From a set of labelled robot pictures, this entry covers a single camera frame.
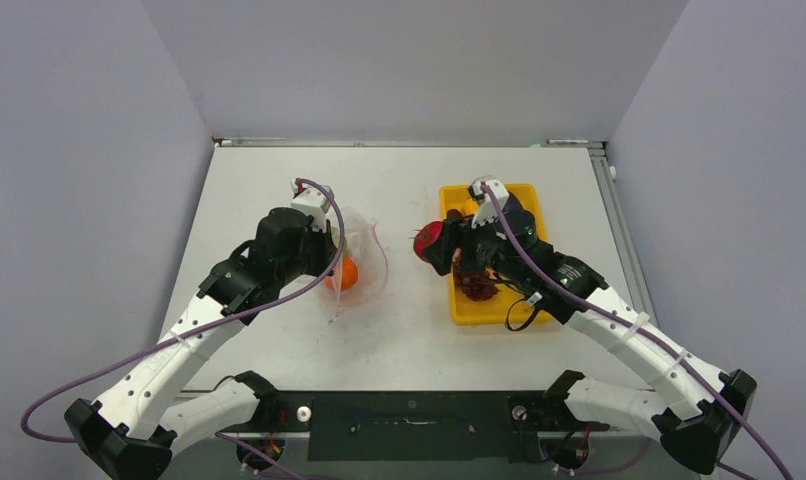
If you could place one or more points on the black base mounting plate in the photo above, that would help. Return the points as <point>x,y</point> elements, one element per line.
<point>419,425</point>

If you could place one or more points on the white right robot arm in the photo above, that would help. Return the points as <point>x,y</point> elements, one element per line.
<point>700,447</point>

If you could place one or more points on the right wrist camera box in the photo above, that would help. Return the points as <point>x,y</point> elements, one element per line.
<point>491,196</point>

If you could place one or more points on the red tomato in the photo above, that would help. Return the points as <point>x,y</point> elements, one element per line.
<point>425,238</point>

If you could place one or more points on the clear zip top bag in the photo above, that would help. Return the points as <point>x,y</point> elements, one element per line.
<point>366,250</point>

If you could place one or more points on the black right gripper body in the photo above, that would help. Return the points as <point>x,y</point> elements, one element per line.
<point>481,249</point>

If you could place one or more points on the aluminium frame rail right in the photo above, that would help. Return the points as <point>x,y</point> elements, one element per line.
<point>631,265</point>

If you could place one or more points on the aluminium frame rail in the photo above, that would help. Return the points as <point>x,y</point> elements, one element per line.
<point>291,143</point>
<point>631,265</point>

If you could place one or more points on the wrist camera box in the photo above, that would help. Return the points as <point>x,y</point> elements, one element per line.
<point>491,196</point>
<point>312,202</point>

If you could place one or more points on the green cabbage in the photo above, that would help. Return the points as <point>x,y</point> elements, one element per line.
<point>339,242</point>

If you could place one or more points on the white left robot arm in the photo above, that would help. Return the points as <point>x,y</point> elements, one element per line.
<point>134,429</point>

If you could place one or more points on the yellow plastic tray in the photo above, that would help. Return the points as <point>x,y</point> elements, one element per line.
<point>465,312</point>

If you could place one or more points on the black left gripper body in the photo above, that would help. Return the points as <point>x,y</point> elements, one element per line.
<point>313,258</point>

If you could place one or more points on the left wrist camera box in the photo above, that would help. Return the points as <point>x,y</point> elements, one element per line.
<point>312,202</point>

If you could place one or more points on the red grape bunch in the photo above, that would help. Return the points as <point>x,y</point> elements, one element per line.
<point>477,286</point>

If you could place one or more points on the aluminium frame rail back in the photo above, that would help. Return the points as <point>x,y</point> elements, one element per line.
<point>291,143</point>

